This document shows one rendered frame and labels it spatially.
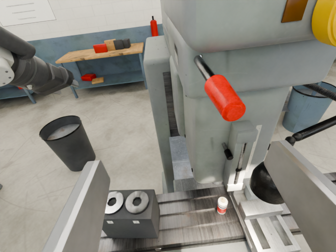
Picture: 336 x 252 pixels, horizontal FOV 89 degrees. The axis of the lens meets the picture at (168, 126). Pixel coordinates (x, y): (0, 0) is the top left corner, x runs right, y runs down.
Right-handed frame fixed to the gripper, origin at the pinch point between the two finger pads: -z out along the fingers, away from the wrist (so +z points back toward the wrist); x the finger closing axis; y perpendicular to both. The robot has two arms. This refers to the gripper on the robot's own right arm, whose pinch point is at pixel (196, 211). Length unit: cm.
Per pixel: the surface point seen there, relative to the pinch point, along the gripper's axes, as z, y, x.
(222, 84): -10.3, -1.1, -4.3
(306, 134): -15.0, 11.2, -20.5
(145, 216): -26, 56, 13
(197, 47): -12.4, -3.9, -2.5
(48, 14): -451, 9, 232
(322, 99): -163, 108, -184
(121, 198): -33, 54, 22
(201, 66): -17.0, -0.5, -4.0
